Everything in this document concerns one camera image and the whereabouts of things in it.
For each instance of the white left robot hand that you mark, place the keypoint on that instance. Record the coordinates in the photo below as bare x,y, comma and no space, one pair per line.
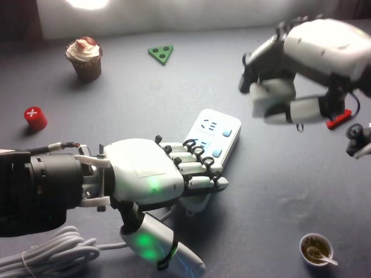
139,171

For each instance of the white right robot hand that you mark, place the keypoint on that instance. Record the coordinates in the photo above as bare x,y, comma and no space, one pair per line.
324,46

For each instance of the white power adapter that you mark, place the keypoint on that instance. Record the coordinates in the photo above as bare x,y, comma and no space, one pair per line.
272,92

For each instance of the white power strip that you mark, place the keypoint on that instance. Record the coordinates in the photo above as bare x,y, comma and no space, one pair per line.
232,123

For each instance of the red triangle block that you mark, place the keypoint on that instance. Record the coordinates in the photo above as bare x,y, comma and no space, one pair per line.
339,120

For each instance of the red cylinder with white cross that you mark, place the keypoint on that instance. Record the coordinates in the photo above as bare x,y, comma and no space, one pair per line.
36,120

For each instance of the green triangle block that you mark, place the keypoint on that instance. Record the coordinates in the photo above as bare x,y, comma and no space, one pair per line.
161,56

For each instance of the grey table cloth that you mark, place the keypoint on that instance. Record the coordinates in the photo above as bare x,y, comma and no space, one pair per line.
261,188

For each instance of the white backdrop cloth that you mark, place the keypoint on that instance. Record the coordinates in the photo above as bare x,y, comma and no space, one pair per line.
203,17

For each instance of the toy cupcake with cream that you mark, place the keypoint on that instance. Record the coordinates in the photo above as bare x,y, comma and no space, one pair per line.
84,58

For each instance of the small white soup bowl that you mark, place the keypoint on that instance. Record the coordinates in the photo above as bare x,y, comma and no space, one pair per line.
304,256

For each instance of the brown cardboard panel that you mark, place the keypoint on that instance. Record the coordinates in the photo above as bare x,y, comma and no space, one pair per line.
17,20

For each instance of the small white spoon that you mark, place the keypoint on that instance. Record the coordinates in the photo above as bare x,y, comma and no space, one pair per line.
330,260

